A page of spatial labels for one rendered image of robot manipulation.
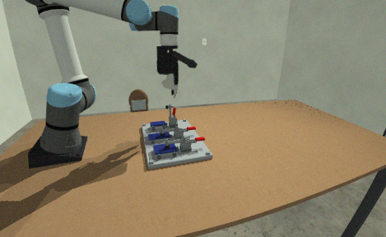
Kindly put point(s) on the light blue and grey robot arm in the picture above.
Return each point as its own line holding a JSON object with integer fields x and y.
{"x": 66, "y": 101}

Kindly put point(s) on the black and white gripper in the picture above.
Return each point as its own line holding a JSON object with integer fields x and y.
{"x": 168, "y": 65}

